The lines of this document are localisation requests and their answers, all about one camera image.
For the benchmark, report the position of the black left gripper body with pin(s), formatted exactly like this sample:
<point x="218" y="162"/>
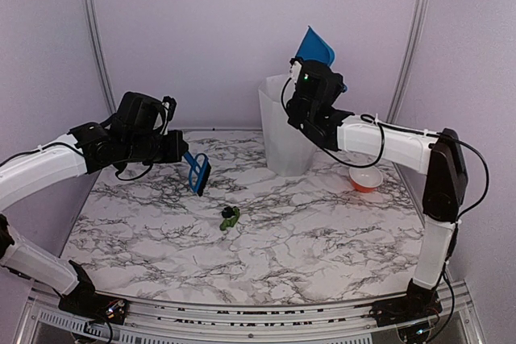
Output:
<point x="140" y="148"/>

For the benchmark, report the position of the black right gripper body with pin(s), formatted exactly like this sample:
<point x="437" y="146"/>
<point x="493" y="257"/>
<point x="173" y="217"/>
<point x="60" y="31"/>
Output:
<point x="303" y="113"/>

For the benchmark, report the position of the blue plastic dustpan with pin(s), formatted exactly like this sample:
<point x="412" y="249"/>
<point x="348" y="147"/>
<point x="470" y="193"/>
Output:
<point x="316" y="50"/>

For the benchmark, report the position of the blue hand brush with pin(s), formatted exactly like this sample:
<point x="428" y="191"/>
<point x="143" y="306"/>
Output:
<point x="199" y="172"/>

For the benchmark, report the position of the black paper scrap back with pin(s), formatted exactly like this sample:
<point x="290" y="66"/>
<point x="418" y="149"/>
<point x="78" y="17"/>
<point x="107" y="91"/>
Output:
<point x="228" y="212"/>

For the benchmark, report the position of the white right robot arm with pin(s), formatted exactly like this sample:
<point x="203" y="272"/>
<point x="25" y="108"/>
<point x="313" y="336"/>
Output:
<point x="435" y="156"/>

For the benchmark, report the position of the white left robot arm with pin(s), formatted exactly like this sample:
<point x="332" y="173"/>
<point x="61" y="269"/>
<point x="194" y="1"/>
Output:
<point x="84" y="150"/>

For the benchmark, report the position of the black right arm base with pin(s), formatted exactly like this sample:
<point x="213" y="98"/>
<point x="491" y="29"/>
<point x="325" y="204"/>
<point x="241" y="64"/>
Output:
<point x="417" y="303"/>

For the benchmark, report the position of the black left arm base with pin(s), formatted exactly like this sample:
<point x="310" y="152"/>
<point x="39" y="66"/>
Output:
<point x="84" y="301"/>

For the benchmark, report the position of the white plastic waste bin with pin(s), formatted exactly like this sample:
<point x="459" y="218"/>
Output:
<point x="288" y="152"/>

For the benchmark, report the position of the white and orange bowl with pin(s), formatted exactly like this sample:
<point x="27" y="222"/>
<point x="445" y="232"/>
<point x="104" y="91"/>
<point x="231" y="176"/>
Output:
<point x="365" y="180"/>

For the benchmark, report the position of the right aluminium corner post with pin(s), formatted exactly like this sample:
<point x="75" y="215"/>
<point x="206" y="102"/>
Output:
<point x="403" y="79"/>

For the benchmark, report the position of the aluminium corner post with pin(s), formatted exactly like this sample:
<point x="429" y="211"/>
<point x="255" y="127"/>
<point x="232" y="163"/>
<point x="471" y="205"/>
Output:
<point x="403" y="79"/>
<point x="98" y="54"/>

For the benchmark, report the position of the left aluminium corner post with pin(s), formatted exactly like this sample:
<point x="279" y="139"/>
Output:
<point x="98" y="54"/>

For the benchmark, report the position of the aluminium front frame rail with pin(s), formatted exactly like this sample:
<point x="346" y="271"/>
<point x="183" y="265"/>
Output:
<point x="157" y="321"/>

